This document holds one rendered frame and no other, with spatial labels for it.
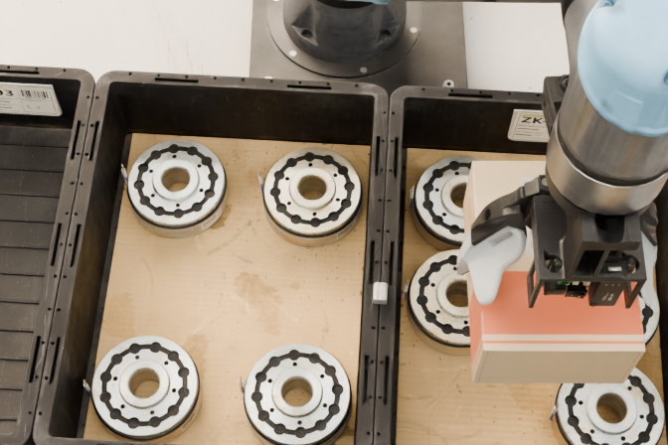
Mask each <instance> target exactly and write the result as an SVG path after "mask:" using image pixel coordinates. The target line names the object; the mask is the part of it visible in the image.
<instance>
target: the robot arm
mask: <svg viewBox="0 0 668 445"><path fill-rule="evenodd" d="M406 1H426V2H493V3H561V10H562V18H563V25H564V28H565V31H566V40H567V48H568V57H569V67H570V73H569V74H563V75H555V76H546V77H545V78H544V83H543V97H542V110H543V114H544V117H545V121H546V125H547V129H548V133H549V137H550V139H549V142H548V146H547V154H546V168H545V175H539V177H537V178H535V179H533V180H532V181H530V182H527V183H525V184H524V186H521V187H519V188H518V189H517V190H516V191H514V192H512V193H510V194H507V195H504V196H502V197H500V198H498V199H496V200H494V201H493V202H491V203H490V204H488V205H487V206H486V207H485V208H484V209H483V210H482V211H481V213H480V214H479V216H478V217H477V218H476V220H475V221H474V223H473V224H472V225H471V231H470V232H469V233H468V235H467V236H466V238H465V240H464V242H463V244H462V246H461V248H460V250H459V253H458V256H457V275H464V274H465V273H467V272H469V271H470V275H471V279H472V283H473V287H474V291H475V295H476V299H477V301H478V302H479V304H481V305H483V306H487V305H489V304H490V303H492V302H493V301H494V300H495V298H496V296H497V293H498V289H499V286H500V282H501V278H502V275H503V272H504V271H505V269H506V268H507V267H508V266H510V265H511V264H513V263H514V262H516V261H517V260H519V258H520V257H521V256H522V254H523V252H524V250H525V247H526V239H527V227H528V228H529V229H531V230H532V238H533V250H534V259H533V262H532V264H531V267H530V270H529V272H528V275H527V292H528V305H529V308H533V307H534V305H535V302H536V300H537V297H538V295H539V292H540V290H541V287H542V286H543V289H544V295H564V294H565V292H566V294H565V297H577V298H581V299H583V298H584V297H585V295H586V294H587V295H588V304H589V305H590V306H591V307H595V306H614V305H615V303H616V302H617V300H618V298H619V296H620V294H621V293H622V291H623V294H624V302H625V309H630V307H631V305H632V304H633V302H634V300H635V299H636V297H637V295H638V294H639V292H641V295H642V298H643V300H644V302H645V304H646V305H647V306H651V305H652V304H653V300H654V296H653V270H652V269H653V267H654V266H655V263H656V259H657V238H656V227H657V225H658V217H657V211H656V206H655V204H654V203H653V200H654V199H655V198H656V197H657V196H658V194H659V193H660V191H661V190H662V188H663V186H664V184H665V182H666V180H667V178H668V0H283V23H284V27H285V30H286V32H287V34H288V36H289V37H290V39H291V40H292V41H293V42H294V44H295V45H296V46H297V47H299V48H300V49H301V50H302V51H304V52H305V53H307V54H308V55H310V56H312V57H314V58H316V59H319V60H321V61H325V62H329V63H334V64H357V63H363V62H366V61H370V60H372V59H375V58H377V57H379V56H381V55H382V54H384V53H385V52H387V51H388V50H389V49H390V48H392V47H393V46H394V45H395V43H396V42H397V41H398V40H399V38H400V37H401V35H402V33H403V31H404V27H405V22H406V15H407V5H406ZM535 270H536V282H537V283H536V285H535V288H534V273H535ZM633 271H634V273H632V272H633ZM631 282H637V284H636V285H635V287H634V289H633V290H632V289H631ZM586 288H587V290H586Z"/></svg>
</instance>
